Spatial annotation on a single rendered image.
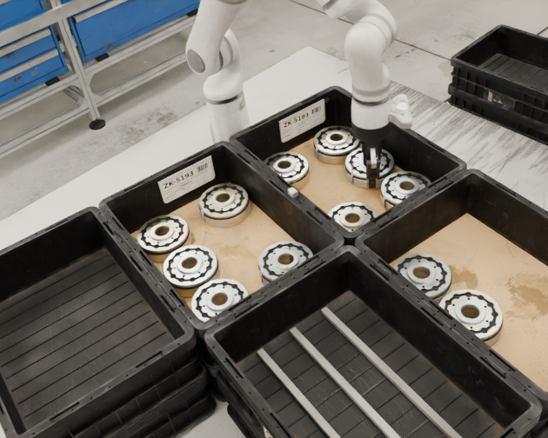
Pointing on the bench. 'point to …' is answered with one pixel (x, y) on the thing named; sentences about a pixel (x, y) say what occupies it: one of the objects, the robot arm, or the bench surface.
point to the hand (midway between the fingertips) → (370, 174)
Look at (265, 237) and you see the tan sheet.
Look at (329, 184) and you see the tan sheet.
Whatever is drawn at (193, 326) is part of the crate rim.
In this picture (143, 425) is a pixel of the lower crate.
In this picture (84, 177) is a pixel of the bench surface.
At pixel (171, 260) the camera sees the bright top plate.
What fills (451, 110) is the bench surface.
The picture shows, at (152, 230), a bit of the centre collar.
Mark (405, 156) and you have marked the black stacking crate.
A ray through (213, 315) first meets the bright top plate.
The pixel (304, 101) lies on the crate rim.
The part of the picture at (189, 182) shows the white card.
